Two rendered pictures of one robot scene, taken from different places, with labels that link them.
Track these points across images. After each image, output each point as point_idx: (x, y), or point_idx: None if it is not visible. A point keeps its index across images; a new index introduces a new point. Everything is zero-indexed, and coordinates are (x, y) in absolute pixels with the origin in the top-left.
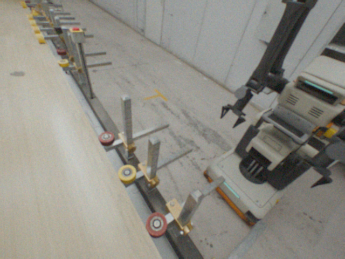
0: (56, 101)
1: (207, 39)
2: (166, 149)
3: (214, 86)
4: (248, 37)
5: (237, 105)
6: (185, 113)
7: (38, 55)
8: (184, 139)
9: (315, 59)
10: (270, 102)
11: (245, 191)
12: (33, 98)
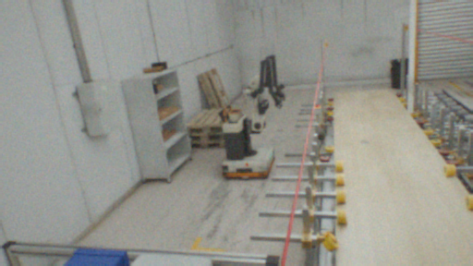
0: (345, 128)
1: (25, 208)
2: (271, 199)
3: (99, 234)
4: (78, 148)
5: (278, 99)
6: (206, 216)
7: (347, 155)
8: (246, 199)
9: (256, 78)
10: (131, 175)
11: (266, 151)
12: (357, 130)
